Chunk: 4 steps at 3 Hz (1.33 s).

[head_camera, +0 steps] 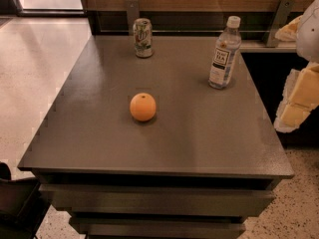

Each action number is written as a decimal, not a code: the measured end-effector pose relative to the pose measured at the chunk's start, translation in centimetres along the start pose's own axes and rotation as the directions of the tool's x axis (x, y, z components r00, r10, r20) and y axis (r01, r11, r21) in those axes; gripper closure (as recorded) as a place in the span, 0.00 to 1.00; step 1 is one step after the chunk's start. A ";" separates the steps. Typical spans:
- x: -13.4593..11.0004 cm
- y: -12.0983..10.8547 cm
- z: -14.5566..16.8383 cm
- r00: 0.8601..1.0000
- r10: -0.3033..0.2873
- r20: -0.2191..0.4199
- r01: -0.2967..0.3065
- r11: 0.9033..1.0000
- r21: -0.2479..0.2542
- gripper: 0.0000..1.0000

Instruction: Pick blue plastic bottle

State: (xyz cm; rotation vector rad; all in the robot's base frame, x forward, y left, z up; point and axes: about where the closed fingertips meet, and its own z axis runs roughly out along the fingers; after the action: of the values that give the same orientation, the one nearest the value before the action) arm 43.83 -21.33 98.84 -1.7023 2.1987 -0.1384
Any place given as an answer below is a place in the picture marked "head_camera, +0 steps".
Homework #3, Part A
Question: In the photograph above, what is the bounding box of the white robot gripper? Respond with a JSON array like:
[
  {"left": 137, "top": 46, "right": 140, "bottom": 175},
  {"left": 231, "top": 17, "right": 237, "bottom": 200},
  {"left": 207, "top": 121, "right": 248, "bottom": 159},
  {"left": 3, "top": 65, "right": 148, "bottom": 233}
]
[{"left": 274, "top": 0, "right": 319, "bottom": 133}]

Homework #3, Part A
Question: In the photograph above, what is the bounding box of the left metal wall bracket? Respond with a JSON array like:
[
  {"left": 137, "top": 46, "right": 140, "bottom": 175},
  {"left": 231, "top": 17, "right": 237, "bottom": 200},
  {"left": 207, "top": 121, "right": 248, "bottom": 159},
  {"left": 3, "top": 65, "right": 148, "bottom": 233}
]
[{"left": 125, "top": 0, "right": 140, "bottom": 35}]

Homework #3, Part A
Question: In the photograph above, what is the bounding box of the green soda can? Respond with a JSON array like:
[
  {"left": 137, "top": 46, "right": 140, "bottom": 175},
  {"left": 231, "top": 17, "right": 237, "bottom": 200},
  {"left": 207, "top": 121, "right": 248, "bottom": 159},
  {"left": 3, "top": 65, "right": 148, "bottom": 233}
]
[{"left": 133, "top": 18, "right": 154, "bottom": 58}]

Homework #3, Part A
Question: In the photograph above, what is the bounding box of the orange fruit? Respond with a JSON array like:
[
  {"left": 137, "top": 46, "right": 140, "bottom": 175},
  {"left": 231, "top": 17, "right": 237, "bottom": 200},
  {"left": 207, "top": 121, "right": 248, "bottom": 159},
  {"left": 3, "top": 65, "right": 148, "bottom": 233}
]
[{"left": 130, "top": 93, "right": 157, "bottom": 121}]

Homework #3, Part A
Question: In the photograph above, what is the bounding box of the right metal wall bracket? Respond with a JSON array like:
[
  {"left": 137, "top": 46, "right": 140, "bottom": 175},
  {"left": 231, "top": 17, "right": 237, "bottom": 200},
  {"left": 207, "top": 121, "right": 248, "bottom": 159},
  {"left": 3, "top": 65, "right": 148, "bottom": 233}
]
[{"left": 263, "top": 0, "right": 295, "bottom": 48}]

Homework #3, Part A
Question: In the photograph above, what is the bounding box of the clear plastic water bottle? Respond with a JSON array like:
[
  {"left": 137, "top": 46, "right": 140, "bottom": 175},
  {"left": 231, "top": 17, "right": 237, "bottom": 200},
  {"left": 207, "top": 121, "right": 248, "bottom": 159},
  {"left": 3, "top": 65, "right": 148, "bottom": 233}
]
[{"left": 208, "top": 16, "right": 241, "bottom": 89}]

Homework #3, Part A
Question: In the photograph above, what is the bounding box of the metal wall bracket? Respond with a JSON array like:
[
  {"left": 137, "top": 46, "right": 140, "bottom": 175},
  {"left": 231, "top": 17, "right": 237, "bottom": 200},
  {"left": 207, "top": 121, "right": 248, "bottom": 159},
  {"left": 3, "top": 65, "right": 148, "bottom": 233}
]
[
  {"left": 125, "top": 0, "right": 140, "bottom": 35},
  {"left": 263, "top": 0, "right": 295, "bottom": 48}
]

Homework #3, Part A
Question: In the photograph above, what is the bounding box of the grey drawer cabinet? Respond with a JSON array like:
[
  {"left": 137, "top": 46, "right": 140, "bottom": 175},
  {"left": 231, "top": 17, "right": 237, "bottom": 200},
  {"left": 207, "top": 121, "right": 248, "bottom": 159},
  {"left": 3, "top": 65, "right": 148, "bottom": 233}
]
[{"left": 19, "top": 36, "right": 293, "bottom": 239}]

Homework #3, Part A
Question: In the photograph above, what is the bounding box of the dark chair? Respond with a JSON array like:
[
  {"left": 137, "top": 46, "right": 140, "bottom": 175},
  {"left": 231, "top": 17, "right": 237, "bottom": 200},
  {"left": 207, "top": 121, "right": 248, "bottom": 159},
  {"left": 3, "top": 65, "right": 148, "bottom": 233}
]
[{"left": 0, "top": 162, "right": 50, "bottom": 239}]

